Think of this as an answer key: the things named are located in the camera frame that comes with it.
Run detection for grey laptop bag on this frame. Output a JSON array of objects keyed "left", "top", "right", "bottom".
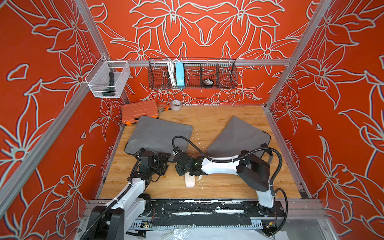
[
  {"left": 206, "top": 116, "right": 271, "bottom": 158},
  {"left": 125, "top": 116, "right": 193, "bottom": 161}
]

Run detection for orange handled pliers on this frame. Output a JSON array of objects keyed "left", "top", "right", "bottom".
[{"left": 159, "top": 105, "right": 171, "bottom": 113}]

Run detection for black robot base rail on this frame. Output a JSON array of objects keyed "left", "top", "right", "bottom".
[{"left": 149, "top": 199, "right": 285, "bottom": 229}]

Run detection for clear plastic wall bin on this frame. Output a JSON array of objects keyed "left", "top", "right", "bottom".
[{"left": 85, "top": 56, "right": 131, "bottom": 99}]

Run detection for black wire wall basket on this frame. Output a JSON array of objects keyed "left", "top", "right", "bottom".
[{"left": 148, "top": 58, "right": 239, "bottom": 90}]

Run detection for orange tool case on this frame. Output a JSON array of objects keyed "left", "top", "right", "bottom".
[{"left": 122, "top": 100, "right": 159, "bottom": 126}]

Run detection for light blue box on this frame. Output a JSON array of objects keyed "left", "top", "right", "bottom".
[{"left": 175, "top": 62, "right": 185, "bottom": 89}]

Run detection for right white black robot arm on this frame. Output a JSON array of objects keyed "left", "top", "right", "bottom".
[{"left": 172, "top": 136, "right": 289, "bottom": 238}]

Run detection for dark green flashlight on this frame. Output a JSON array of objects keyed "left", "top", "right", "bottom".
[{"left": 102, "top": 72, "right": 116, "bottom": 97}]

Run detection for clear tape roll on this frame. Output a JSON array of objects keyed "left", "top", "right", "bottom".
[{"left": 170, "top": 100, "right": 183, "bottom": 111}]

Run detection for pink computer mouse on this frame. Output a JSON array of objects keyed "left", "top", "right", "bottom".
[{"left": 185, "top": 174, "right": 196, "bottom": 188}]

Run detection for white coiled cable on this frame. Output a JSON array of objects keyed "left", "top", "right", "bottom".
[{"left": 166, "top": 59, "right": 178, "bottom": 87}]

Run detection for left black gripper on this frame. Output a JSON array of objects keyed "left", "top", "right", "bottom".
[{"left": 149, "top": 152, "right": 171, "bottom": 176}]

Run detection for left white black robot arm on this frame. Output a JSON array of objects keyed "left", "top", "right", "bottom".
[{"left": 80, "top": 148, "right": 171, "bottom": 240}]

